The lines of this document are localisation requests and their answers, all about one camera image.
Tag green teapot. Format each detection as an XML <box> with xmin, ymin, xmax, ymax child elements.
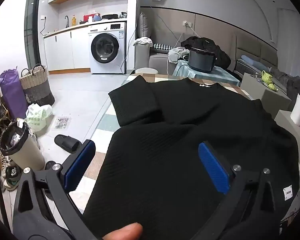
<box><xmin>261</xmin><ymin>70</ymin><xmax>274</xmax><ymax>83</ymax></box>

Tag large grey box table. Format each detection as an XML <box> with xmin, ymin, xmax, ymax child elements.
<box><xmin>240</xmin><ymin>72</ymin><xmax>292</xmax><ymax>112</ymax></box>

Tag dark glass door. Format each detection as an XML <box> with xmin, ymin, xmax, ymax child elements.
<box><xmin>24</xmin><ymin>0</ymin><xmax>42</xmax><ymax>68</ymax></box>

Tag green black sneaker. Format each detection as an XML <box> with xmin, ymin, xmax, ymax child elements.
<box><xmin>3</xmin><ymin>165</ymin><xmax>23</xmax><ymax>190</ymax></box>

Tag light blue pillow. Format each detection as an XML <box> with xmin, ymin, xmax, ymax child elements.
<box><xmin>241</xmin><ymin>54</ymin><xmax>265</xmax><ymax>70</ymax></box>

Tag black slipper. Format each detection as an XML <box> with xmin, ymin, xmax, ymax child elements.
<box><xmin>54</xmin><ymin>134</ymin><xmax>82</xmax><ymax>154</ymax></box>

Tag green white plastic bag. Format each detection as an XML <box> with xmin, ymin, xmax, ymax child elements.
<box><xmin>26</xmin><ymin>103</ymin><xmax>53</xmax><ymax>132</ymax></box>

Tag white trash bin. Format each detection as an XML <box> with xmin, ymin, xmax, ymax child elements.
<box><xmin>0</xmin><ymin>121</ymin><xmax>45</xmax><ymax>172</ymax></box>

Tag dark grey clothes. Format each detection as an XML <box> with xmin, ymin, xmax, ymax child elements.
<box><xmin>270</xmin><ymin>66</ymin><xmax>300</xmax><ymax>98</ymax></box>

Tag person's left hand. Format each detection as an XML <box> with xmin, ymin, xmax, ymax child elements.
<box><xmin>102</xmin><ymin>223</ymin><xmax>143</xmax><ymax>240</ymax></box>

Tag round grey stool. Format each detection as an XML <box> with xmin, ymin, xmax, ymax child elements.
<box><xmin>135</xmin><ymin>67</ymin><xmax>157</xmax><ymax>75</ymax></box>

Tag grey cushion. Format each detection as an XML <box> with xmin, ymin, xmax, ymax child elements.
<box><xmin>139</xmin><ymin>12</ymin><xmax>154</xmax><ymax>42</ymax></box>

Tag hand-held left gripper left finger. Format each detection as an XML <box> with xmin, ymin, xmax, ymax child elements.
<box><xmin>13</xmin><ymin>139</ymin><xmax>103</xmax><ymax>240</ymax></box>

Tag woven laundry basket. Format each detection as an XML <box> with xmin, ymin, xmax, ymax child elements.
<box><xmin>19</xmin><ymin>64</ymin><xmax>55</xmax><ymax>107</ymax></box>

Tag white washing machine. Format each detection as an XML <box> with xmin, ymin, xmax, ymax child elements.
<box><xmin>88</xmin><ymin>22</ymin><xmax>127</xmax><ymax>75</ymax></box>

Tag small grey box table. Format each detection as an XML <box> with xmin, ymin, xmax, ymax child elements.
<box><xmin>274</xmin><ymin>109</ymin><xmax>300</xmax><ymax>140</ymax></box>

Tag black jacket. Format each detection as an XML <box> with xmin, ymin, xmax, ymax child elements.
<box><xmin>180</xmin><ymin>36</ymin><xmax>232</xmax><ymax>69</ymax></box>

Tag checked blanket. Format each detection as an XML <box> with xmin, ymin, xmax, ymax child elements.
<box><xmin>82</xmin><ymin>72</ymin><xmax>254</xmax><ymax>208</ymax></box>

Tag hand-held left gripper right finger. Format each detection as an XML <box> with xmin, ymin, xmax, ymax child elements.
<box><xmin>190</xmin><ymin>141</ymin><xmax>282</xmax><ymax>240</ymax></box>

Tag houndstooth pillow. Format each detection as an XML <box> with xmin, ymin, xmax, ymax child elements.
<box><xmin>153</xmin><ymin>43</ymin><xmax>174</xmax><ymax>51</ymax></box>

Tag purple bag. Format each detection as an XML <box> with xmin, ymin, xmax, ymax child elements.
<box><xmin>0</xmin><ymin>67</ymin><xmax>28</xmax><ymax>120</ymax></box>

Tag light blue cloth covered table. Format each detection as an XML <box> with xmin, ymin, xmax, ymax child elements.
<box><xmin>172</xmin><ymin>59</ymin><xmax>241</xmax><ymax>87</ymax></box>

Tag pale grey clothes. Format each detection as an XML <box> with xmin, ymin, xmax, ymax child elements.
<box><xmin>167</xmin><ymin>46</ymin><xmax>190</xmax><ymax>64</ymax></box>

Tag white lower kitchen cabinets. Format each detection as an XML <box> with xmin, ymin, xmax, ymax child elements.
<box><xmin>44</xmin><ymin>26</ymin><xmax>92</xmax><ymax>74</ymax></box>

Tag black knit shirt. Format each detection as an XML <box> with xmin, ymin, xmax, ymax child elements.
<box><xmin>82</xmin><ymin>75</ymin><xmax>300</xmax><ymax>240</ymax></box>

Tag white cloth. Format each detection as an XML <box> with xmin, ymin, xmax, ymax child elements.
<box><xmin>133</xmin><ymin>37</ymin><xmax>153</xmax><ymax>47</ymax></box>

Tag grey sofa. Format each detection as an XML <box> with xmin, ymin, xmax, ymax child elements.
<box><xmin>134</xmin><ymin>40</ymin><xmax>180</xmax><ymax>75</ymax></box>

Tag black round cooker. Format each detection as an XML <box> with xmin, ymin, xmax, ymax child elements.
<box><xmin>187</xmin><ymin>47</ymin><xmax>217</xmax><ymax>73</ymax></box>

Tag small clear packet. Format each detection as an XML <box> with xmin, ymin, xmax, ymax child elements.
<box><xmin>54</xmin><ymin>116</ymin><xmax>71</xmax><ymax>130</ymax></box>

